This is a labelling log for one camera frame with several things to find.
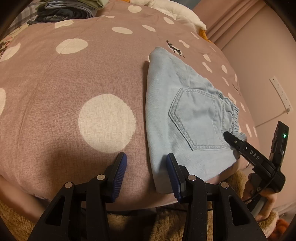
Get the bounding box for white pillow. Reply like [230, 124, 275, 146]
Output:
[129, 0, 212, 43]

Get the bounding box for person's right hand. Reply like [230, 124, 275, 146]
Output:
[246, 174, 278, 221]

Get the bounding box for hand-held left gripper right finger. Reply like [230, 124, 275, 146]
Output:
[166, 153, 269, 241]

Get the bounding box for pink polka dot blanket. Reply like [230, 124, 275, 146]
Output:
[0, 0, 260, 212]

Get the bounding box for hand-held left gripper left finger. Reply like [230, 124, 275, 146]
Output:
[26, 152, 128, 241]

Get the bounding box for cartoon print sheet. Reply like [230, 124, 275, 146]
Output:
[0, 22, 31, 55]

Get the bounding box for plaid pillow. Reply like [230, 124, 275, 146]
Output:
[9, 4, 39, 31]

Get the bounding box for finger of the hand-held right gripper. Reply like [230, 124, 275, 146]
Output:
[223, 131, 277, 171]

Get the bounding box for folded green garment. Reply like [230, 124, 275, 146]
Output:
[95, 0, 110, 10]

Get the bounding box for white wall power strip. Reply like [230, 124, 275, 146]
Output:
[269, 75, 292, 114]

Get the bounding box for pink curtain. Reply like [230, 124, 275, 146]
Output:
[192, 0, 263, 45]

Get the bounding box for brown fuzzy garment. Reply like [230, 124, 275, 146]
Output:
[0, 169, 286, 241]

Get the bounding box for white power cable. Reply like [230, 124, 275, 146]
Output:
[255, 109, 291, 128]

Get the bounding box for light blue denim shorts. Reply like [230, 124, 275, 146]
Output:
[145, 46, 249, 194]

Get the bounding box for folded dark jeans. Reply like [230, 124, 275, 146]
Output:
[28, 9, 70, 25]

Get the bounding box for pile of folded clothes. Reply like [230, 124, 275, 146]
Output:
[44, 0, 98, 18]

